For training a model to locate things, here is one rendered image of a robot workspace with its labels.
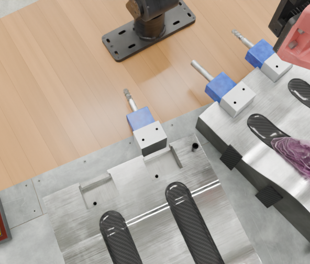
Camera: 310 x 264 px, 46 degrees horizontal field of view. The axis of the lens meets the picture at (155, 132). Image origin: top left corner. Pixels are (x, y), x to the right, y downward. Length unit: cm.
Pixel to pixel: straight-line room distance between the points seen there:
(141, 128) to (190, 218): 18
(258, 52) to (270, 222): 31
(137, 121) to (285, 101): 27
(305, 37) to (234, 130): 35
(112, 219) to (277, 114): 34
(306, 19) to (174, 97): 46
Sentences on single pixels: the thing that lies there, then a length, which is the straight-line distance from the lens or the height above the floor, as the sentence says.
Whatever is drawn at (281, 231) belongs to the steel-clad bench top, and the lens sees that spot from 68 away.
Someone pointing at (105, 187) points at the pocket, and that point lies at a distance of 60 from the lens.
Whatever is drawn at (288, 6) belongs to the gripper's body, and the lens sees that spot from 34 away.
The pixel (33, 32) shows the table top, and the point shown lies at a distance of 84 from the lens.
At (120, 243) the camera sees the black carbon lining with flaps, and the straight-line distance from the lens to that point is 57.
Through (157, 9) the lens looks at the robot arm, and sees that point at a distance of 68.
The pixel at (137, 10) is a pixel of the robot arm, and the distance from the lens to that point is 69.
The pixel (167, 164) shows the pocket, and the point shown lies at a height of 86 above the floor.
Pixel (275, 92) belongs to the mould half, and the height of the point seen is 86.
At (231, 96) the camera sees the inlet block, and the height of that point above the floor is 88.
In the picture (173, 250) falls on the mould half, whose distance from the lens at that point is 56.
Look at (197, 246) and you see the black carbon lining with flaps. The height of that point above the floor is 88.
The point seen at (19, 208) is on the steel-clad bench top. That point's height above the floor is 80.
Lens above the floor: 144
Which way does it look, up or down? 69 degrees down
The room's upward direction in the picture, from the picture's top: 1 degrees clockwise
